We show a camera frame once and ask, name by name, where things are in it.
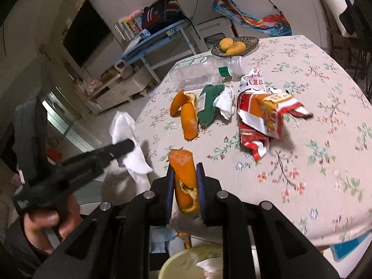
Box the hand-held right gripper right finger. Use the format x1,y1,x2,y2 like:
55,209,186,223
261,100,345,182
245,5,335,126
196,163,340,279

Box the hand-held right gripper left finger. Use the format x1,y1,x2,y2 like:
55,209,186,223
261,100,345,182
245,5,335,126
32,163,176,279

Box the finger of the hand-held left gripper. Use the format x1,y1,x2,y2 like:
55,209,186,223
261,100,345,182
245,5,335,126
96,139,135,163

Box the large orange peel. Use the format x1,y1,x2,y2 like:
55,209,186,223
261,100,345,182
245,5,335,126
169,149,200,213

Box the white tissue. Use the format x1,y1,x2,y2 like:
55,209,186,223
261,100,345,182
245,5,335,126
213,87,236,120
110,111,153,182

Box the white plastic bag blue print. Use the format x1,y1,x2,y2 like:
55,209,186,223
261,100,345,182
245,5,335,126
149,226,192,256

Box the cream trash bin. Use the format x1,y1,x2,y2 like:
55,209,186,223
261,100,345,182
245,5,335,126
159,246,224,279

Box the clear plastic jar white lid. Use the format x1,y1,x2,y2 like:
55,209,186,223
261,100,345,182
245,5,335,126
169,56,247,91

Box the person's left forearm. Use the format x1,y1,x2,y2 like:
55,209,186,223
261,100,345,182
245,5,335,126
0,218,50,279

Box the person's left hand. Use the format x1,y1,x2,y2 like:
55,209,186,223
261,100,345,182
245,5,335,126
23,195,82,255

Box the white low cabinet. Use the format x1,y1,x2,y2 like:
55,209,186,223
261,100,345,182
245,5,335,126
78,67,157,114

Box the orange peel yellow inside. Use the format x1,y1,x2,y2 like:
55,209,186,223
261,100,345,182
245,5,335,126
181,92,199,140

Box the pink jug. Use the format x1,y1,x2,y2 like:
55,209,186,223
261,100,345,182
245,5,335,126
114,61,134,79

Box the white tissue scrap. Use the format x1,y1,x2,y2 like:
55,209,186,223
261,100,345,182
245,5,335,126
196,257,223,276

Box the green cloth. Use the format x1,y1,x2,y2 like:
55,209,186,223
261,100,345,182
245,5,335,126
198,84,226,127

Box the orange red white packet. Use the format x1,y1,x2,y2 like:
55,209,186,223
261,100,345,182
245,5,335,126
237,90,314,162

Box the blue tilted desk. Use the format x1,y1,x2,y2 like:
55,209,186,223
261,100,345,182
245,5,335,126
114,19,201,83

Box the black television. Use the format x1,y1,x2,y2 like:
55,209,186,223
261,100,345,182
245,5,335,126
62,0,112,67

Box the row of books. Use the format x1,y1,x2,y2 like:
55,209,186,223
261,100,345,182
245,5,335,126
114,17,143,42

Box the white wrapper red print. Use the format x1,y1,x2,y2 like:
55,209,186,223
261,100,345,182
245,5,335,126
240,68,281,95

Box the dark backpack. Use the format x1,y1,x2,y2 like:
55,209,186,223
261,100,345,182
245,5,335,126
141,0,186,34

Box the white plastic stool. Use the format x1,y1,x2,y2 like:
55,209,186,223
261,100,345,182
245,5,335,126
193,17,233,54

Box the blue stool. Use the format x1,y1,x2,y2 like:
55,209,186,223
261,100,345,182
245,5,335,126
330,232,369,260

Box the colourful painted cloth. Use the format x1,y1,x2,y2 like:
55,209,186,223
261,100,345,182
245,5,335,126
212,0,292,37

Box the wooden chair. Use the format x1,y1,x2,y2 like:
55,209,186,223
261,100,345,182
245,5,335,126
315,0,364,64

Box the black folding chairs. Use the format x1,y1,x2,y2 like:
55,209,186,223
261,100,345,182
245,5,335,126
346,0,372,93

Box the black jacket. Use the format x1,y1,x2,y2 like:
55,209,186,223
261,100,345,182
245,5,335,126
339,0,364,38

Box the white pillow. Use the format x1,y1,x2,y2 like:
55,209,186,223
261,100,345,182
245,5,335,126
309,0,353,38

